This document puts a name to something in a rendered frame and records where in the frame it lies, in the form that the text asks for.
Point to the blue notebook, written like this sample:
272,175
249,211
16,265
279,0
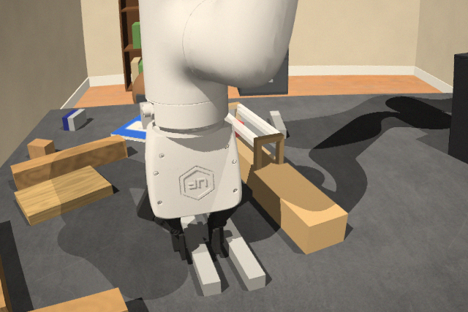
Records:
133,130

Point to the light grey square stick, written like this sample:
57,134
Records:
277,122

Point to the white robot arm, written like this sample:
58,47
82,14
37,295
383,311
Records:
187,44

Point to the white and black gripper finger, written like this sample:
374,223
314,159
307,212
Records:
145,211
218,220

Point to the small wooden block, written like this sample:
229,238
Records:
39,147

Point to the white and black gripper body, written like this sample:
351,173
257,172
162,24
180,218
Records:
192,172

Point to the flat wooden board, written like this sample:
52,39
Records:
60,195

